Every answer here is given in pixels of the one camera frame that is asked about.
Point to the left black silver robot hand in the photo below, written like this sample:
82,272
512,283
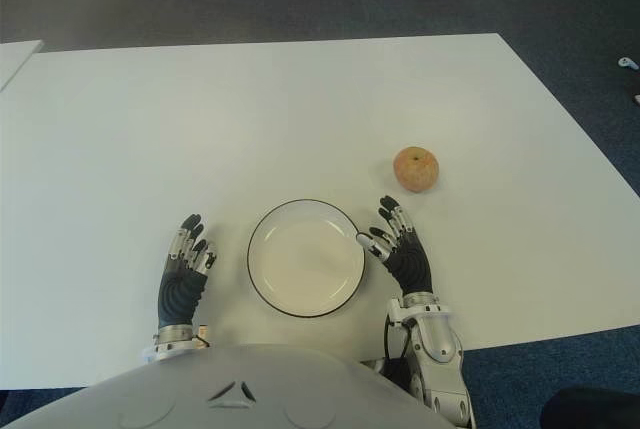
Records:
177,294

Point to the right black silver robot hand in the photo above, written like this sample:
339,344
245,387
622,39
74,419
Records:
412,264

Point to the red yellow apple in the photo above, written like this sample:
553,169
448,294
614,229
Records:
416,169

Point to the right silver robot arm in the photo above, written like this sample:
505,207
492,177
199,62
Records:
440,339

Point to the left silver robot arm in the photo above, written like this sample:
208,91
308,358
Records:
172,338

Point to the white plate with black rim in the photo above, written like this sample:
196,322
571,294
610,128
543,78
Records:
307,259

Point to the small beige wrist connector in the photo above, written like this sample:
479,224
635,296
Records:
203,336

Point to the grey robot torso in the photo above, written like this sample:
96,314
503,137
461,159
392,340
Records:
225,389

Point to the dark rounded object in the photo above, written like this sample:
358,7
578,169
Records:
595,411

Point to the white neighbouring table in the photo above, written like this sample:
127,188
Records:
15,61

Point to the white handheld controller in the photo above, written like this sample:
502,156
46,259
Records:
627,63

